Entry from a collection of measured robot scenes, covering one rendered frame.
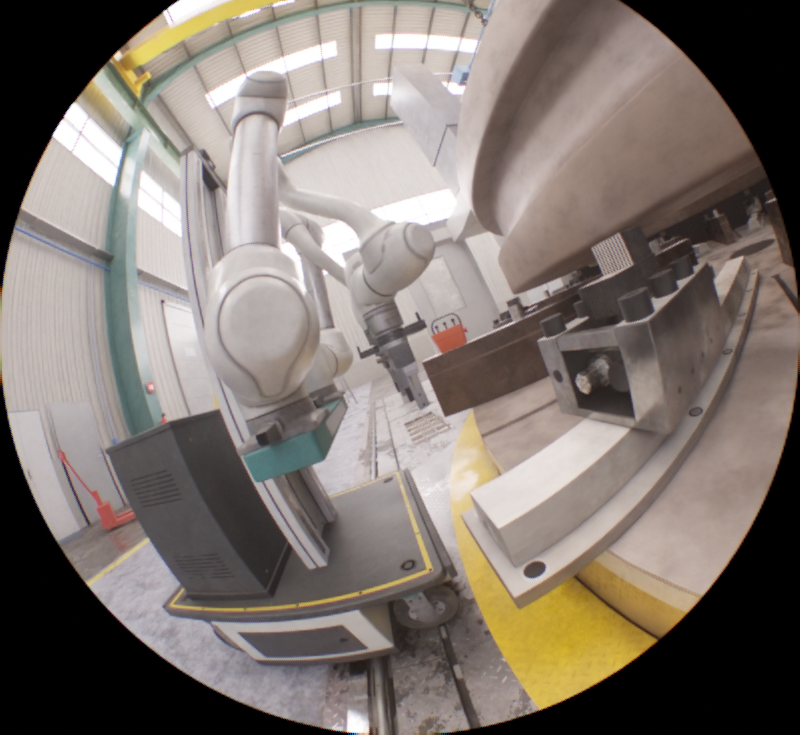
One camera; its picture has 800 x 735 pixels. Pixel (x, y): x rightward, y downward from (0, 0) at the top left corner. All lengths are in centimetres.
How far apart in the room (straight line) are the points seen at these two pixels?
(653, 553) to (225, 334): 70
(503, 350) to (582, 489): 120
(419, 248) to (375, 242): 9
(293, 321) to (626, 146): 86
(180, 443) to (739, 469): 119
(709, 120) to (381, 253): 83
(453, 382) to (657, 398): 130
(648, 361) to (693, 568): 36
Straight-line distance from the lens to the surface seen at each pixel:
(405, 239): 49
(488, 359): 162
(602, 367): 69
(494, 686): 83
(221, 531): 76
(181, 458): 72
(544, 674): 82
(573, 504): 55
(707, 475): 71
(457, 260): 496
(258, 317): 30
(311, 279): 123
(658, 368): 52
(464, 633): 92
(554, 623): 87
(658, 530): 61
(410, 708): 88
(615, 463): 60
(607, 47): 110
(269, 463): 54
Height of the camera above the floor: 79
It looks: 4 degrees up
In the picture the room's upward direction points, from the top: 23 degrees counter-clockwise
